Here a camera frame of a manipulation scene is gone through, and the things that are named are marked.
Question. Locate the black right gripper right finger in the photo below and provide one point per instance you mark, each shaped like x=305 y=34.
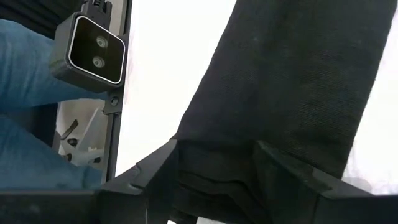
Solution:
x=289 y=186

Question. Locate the white chair base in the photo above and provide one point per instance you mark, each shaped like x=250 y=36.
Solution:
x=90 y=154

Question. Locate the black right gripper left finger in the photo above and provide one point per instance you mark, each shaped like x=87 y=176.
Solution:
x=158 y=180

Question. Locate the black cloth napkin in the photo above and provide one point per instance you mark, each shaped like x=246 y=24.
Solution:
x=280 y=77

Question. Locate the person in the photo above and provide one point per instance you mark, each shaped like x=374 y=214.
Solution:
x=25 y=68

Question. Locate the table-level camera box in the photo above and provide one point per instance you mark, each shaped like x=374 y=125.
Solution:
x=96 y=49

